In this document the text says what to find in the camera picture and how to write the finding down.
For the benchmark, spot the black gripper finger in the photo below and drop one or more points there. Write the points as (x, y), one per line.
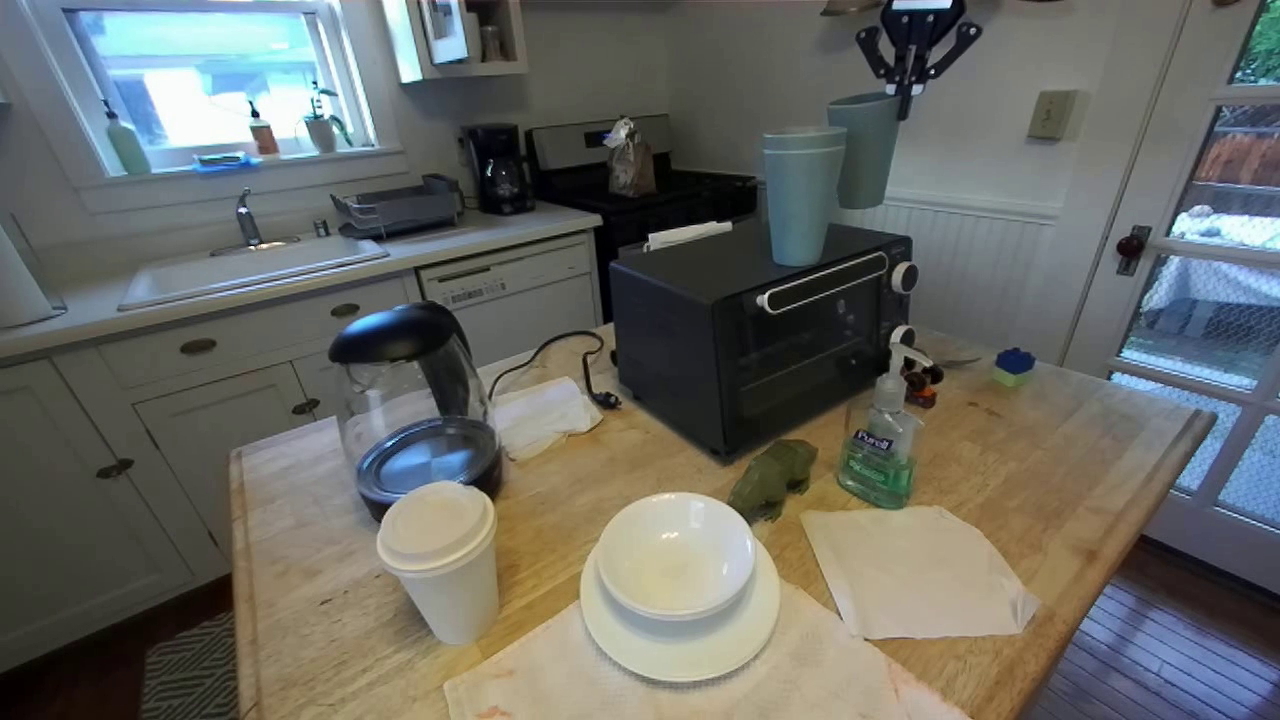
(951, 57)
(883, 63)

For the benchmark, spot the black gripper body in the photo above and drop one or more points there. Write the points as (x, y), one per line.
(926, 17)

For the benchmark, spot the white foam cup with lid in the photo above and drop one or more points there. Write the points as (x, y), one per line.
(445, 587)

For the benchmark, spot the white glass pane door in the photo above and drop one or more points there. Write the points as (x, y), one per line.
(1105, 145)

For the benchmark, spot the brown paper bag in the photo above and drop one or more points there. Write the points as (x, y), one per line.
(630, 166)

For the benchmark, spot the red and black small tool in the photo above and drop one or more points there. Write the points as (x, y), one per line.
(922, 380)

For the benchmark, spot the black stainless steel stove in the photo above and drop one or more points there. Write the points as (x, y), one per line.
(581, 187)

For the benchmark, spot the black toaster oven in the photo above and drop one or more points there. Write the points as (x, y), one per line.
(721, 362)

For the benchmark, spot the black coffee maker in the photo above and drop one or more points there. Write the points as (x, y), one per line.
(501, 173)

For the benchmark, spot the green hand soap pump bottle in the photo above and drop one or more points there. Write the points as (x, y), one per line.
(877, 462)

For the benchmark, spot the white wooden top kitchen island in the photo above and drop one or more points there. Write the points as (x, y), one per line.
(1064, 453)

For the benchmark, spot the white dishwasher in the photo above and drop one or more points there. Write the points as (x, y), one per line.
(514, 302)

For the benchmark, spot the small white cloth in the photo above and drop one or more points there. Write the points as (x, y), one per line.
(541, 422)

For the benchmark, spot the grey dish rack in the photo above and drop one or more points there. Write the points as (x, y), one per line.
(403, 208)

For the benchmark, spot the white folded napkin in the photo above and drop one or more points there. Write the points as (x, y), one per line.
(915, 573)

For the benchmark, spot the white ceramic bowl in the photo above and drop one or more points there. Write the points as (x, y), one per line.
(672, 554)

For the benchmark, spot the black glass electric kettle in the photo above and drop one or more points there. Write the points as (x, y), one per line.
(413, 453)

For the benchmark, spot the small brown bottle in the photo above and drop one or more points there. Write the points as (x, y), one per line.
(263, 138)

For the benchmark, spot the white ceramic plate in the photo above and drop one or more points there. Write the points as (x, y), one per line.
(682, 658)

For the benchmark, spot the metal faucet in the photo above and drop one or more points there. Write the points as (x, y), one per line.
(247, 223)

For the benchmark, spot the blue sponge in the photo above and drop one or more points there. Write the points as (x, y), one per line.
(227, 166)

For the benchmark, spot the white kitchen sink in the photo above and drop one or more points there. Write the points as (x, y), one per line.
(241, 273)

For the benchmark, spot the white framed kitchen window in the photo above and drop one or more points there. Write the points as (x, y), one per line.
(200, 82)

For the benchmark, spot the large white paper towel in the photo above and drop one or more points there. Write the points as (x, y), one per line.
(535, 687)

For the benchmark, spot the green dish soap bottle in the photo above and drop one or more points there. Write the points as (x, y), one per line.
(129, 149)

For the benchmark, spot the grey patterned rug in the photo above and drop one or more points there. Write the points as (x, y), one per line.
(195, 672)

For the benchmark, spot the white kitchen counter cabinets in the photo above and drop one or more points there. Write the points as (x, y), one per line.
(82, 521)

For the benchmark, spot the beige light switch plate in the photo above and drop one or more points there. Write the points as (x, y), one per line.
(1055, 116)

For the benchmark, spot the white wall shelf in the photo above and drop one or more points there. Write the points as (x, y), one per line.
(445, 40)

